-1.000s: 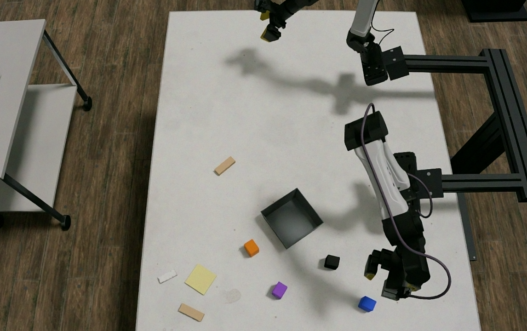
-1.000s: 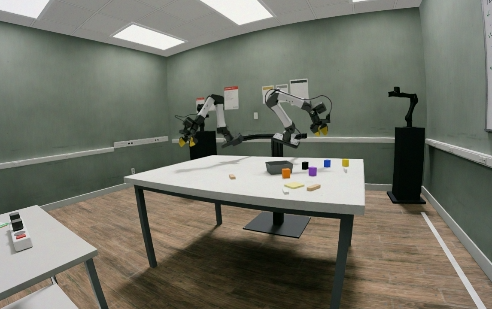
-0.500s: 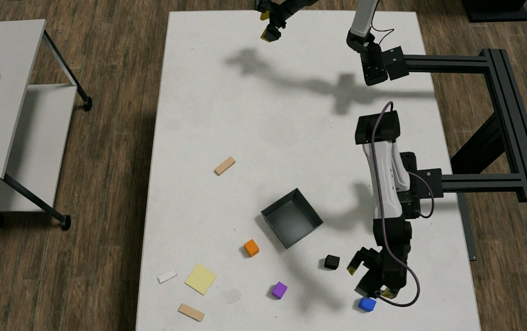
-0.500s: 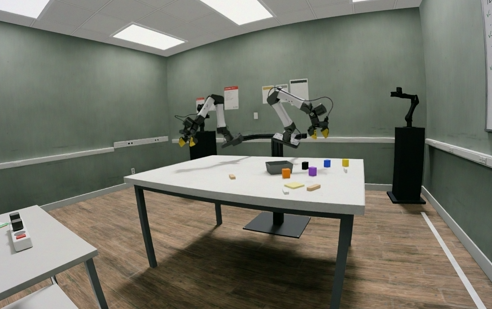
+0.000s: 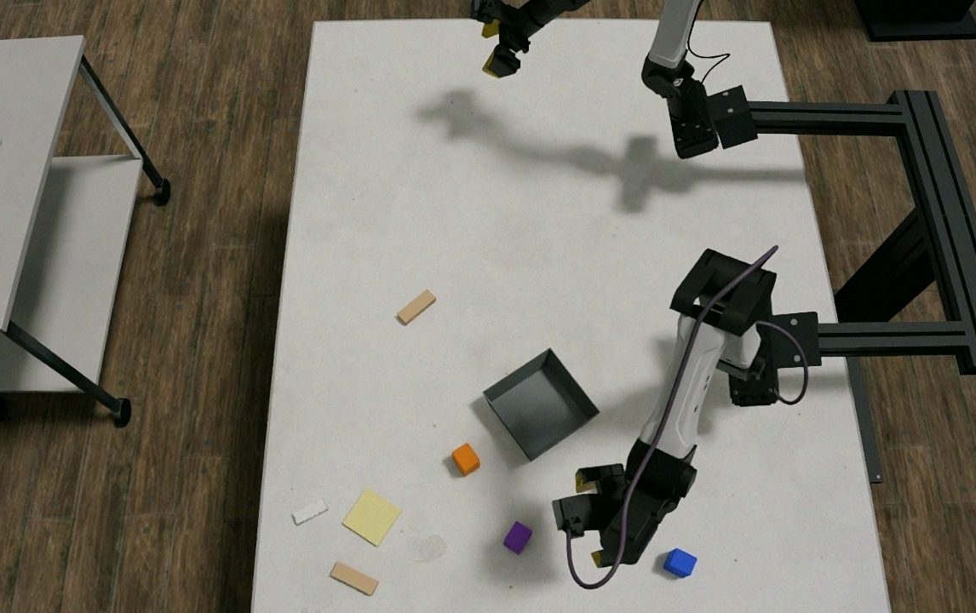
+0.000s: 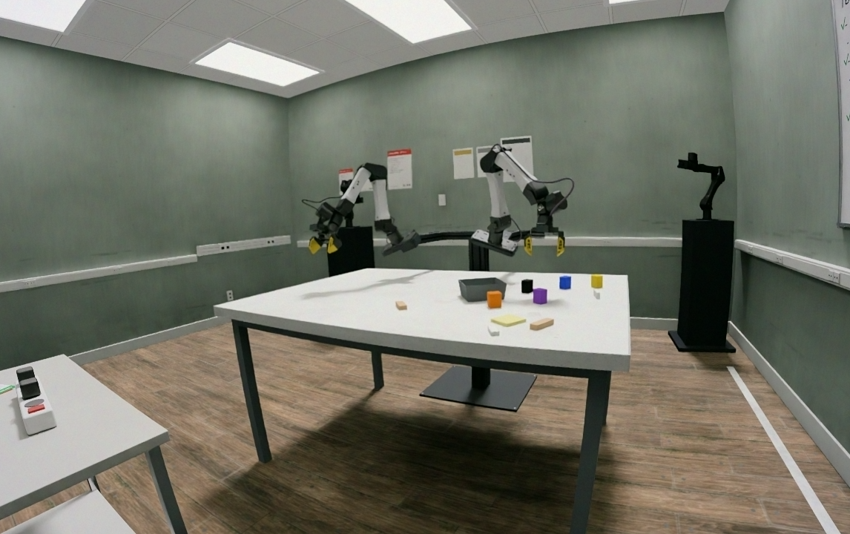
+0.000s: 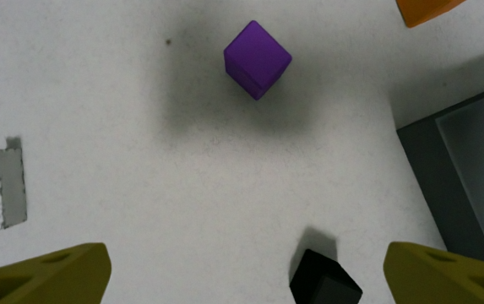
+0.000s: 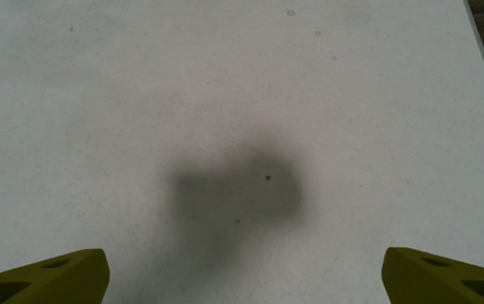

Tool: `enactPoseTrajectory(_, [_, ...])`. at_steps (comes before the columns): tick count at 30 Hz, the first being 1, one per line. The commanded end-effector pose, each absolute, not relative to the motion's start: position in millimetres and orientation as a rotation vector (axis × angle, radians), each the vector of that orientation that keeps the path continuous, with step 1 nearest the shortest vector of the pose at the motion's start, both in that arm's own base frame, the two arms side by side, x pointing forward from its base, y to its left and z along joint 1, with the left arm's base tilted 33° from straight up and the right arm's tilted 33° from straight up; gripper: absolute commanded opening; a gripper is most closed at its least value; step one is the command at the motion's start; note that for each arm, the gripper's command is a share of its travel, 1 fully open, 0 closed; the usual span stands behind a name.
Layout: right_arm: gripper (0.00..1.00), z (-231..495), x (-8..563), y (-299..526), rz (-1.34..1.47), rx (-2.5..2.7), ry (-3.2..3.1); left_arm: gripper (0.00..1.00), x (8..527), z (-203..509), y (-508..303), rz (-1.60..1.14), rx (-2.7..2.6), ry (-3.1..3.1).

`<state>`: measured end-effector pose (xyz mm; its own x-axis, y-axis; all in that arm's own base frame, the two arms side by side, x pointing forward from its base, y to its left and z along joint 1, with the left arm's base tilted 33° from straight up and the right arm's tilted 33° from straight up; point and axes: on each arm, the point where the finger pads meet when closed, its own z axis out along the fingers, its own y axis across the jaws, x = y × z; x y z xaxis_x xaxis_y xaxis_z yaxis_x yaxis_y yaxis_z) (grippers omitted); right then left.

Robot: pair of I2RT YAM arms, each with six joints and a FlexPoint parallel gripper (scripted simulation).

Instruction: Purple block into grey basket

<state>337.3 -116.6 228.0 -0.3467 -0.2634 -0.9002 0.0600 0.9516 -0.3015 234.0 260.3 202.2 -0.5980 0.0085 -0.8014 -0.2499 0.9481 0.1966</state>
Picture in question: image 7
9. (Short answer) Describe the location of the purple block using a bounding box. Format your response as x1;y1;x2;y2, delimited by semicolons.
223;20;291;100

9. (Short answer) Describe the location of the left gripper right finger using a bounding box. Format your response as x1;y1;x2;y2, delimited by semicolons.
383;242;484;304

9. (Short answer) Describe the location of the dark grey square basket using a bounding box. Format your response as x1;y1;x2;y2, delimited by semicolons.
395;91;484;262

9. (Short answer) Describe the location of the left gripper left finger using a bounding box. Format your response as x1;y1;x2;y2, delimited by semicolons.
0;242;112;304

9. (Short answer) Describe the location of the orange block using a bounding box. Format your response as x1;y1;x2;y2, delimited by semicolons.
397;0;465;28

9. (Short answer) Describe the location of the black block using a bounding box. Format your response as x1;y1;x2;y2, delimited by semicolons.
290;249;363;304

